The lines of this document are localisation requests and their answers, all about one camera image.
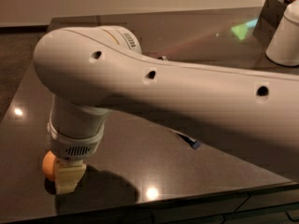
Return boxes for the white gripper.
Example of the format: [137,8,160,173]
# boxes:
[47,122,105,195]

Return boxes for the orange fruit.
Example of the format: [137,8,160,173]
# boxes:
[42,151,56,182]

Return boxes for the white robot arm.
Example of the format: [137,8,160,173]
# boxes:
[34,26,299,194]

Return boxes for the black rxbar chocolate bar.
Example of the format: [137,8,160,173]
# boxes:
[158,56,168,61]

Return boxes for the blue snack bar wrapper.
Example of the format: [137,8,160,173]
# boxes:
[174,131,202,150]

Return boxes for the dark cabinet drawers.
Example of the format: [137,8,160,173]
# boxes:
[119,189,299,224]

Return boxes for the white cylindrical container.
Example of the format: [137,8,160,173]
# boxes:
[266,0,299,67]

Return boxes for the dark box on table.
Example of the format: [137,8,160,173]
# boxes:
[253,0,287,44]

